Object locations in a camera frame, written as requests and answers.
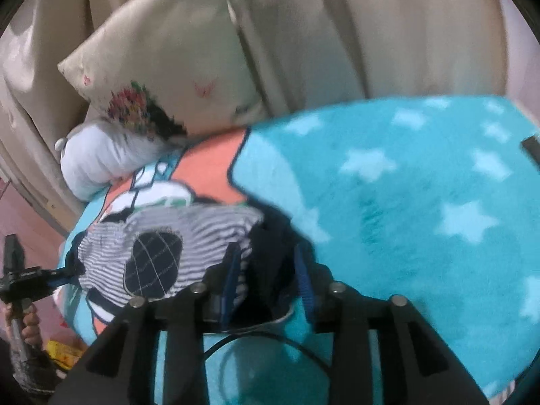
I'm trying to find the yellow packet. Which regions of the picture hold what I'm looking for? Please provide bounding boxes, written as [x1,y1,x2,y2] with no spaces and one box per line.
[46,340,87,374]

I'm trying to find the striped pants with navy patch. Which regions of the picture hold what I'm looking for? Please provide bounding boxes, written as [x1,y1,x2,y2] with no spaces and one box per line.
[65,202,298,325]

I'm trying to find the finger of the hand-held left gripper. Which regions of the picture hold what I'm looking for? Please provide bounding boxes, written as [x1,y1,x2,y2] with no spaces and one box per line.
[48,264,87,290]

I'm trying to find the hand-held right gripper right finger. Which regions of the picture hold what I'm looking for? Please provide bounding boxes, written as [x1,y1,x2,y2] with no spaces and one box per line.
[293,244,491,405]

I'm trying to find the dark object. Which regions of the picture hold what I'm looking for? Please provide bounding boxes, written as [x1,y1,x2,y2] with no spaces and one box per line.
[521,133,540,163]

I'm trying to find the cream floral pillow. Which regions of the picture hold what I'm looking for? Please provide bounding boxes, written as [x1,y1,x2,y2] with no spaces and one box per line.
[57,0,271,140]

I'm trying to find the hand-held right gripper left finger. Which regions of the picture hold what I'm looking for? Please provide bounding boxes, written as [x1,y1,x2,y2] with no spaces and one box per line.
[48,242,243,405]

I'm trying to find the beige curtain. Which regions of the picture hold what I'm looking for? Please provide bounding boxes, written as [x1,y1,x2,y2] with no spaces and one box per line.
[0,0,509,237]

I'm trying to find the black cable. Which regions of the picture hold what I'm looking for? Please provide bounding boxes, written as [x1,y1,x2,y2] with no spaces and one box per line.
[202,331,334,382]

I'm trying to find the pale blue pillow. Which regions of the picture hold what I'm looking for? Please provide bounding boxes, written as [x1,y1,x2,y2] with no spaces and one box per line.
[55,120,178,201]

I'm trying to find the teal star printed blanket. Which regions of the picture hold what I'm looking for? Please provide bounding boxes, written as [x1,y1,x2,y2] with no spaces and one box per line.
[55,95,540,405]

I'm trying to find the person's left hand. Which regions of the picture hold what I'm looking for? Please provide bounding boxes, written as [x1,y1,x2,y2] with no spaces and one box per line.
[3,301,42,349]

